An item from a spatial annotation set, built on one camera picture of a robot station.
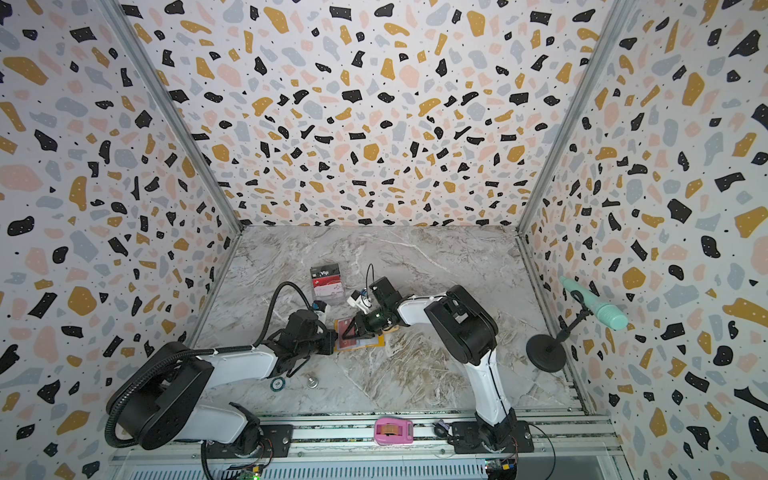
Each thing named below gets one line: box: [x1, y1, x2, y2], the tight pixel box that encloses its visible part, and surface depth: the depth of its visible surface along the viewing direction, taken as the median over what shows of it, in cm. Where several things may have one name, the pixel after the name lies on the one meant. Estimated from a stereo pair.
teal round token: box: [270, 377, 286, 392], surface depth 85 cm
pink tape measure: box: [374, 417, 414, 445], surface depth 75 cm
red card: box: [312, 275, 344, 296], surface depth 101 cm
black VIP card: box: [310, 263, 340, 279], surface depth 102 cm
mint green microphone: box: [559, 275, 629, 331], surface depth 64 cm
